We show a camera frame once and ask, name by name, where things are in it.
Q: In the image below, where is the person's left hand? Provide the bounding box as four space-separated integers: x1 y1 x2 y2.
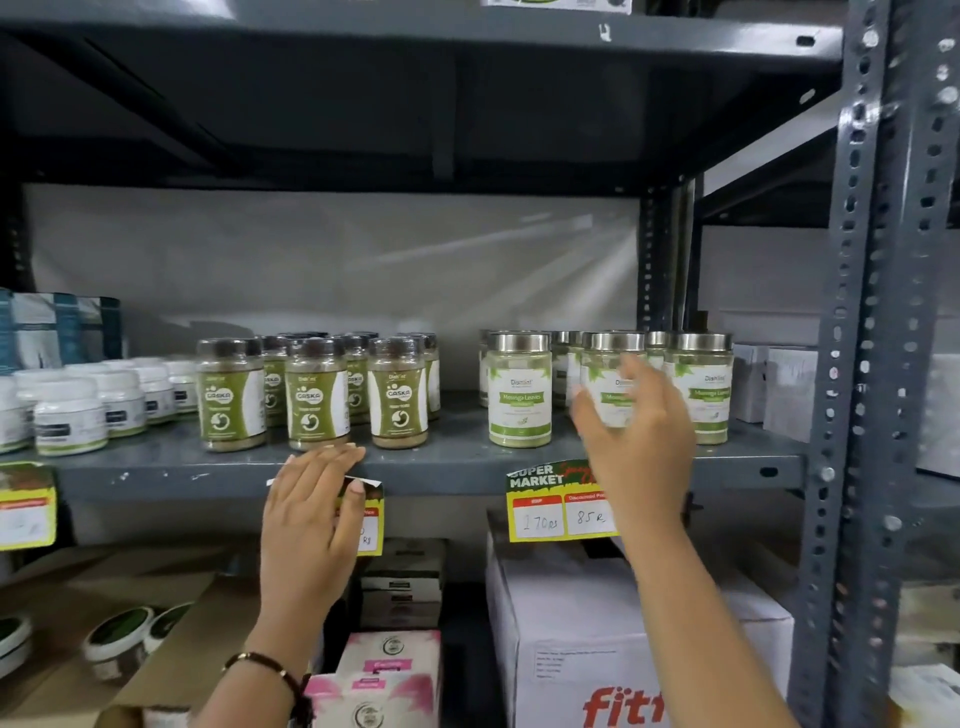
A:
245 445 368 663

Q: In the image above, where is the person's right hand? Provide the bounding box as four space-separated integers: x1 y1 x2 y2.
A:
569 352 699 547

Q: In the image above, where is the group of silver-lid jars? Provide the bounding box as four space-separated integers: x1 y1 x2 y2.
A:
478 328 676 450

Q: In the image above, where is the group of dark-lid jars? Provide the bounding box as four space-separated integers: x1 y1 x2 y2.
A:
196 331 442 453

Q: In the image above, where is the grey metal shelf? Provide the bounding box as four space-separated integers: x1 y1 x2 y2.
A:
0 0 960 728

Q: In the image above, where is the person's left forearm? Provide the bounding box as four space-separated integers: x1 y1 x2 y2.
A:
191 637 315 728

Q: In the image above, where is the person's right forearm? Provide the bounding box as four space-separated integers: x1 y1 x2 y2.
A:
624 517 802 728

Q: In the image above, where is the yellow price tag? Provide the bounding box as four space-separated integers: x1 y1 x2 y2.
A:
0 462 59 553
506 458 620 544
266 473 386 558

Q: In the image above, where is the stack of dark small boxes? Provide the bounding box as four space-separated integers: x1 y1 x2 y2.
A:
358 537 450 633

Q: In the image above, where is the pink and white box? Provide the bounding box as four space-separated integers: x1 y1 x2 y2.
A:
335 629 444 680
302 669 442 728

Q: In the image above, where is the open brown cardboard box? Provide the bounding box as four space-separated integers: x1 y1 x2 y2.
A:
0 543 264 728

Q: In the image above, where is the round tin with green lid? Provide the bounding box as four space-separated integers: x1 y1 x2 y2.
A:
82 605 157 682
142 602 195 654
0 614 33 680

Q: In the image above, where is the large white carton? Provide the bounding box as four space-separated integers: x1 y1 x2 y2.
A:
485 511 796 728

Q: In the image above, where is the group of white pill bottles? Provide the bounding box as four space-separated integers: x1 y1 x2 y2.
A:
0 355 200 457

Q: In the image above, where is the white plastic backing sheet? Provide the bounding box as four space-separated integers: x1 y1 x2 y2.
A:
22 183 643 361

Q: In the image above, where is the teal and white carton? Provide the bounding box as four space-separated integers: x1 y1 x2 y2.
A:
8 290 80 373
77 296 123 363

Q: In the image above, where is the beige carton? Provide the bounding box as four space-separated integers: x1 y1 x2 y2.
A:
896 584 960 648

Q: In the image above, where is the white printed carton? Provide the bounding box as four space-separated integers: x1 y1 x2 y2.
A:
888 663 960 728

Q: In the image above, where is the green and white box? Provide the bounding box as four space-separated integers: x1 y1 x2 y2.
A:
479 0 634 15

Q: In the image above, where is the dark beaded bracelet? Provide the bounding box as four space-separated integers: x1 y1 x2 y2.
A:
221 650 315 728

